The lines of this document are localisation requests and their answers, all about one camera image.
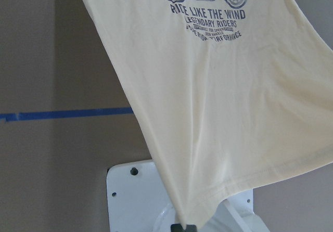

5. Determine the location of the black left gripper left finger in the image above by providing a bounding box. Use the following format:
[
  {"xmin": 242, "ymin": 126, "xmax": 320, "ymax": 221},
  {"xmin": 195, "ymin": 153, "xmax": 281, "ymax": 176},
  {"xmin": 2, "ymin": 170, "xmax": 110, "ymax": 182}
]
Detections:
[{"xmin": 170, "ymin": 224, "xmax": 184, "ymax": 232}]

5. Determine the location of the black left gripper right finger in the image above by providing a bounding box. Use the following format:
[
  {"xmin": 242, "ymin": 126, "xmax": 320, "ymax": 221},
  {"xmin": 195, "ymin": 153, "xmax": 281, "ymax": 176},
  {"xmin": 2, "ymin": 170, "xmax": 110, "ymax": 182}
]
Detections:
[{"xmin": 186, "ymin": 225, "xmax": 198, "ymax": 232}]

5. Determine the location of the cream long-sleeve graphic shirt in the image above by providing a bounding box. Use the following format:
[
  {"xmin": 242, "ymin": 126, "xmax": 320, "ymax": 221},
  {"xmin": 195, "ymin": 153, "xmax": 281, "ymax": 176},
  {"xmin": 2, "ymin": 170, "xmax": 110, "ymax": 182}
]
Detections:
[{"xmin": 83, "ymin": 0, "xmax": 332, "ymax": 227}]

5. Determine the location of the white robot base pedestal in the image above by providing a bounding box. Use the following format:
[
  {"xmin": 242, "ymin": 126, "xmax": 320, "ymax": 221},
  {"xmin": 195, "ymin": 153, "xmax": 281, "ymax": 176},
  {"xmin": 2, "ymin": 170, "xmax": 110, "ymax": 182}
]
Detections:
[{"xmin": 106, "ymin": 160, "xmax": 268, "ymax": 231}]

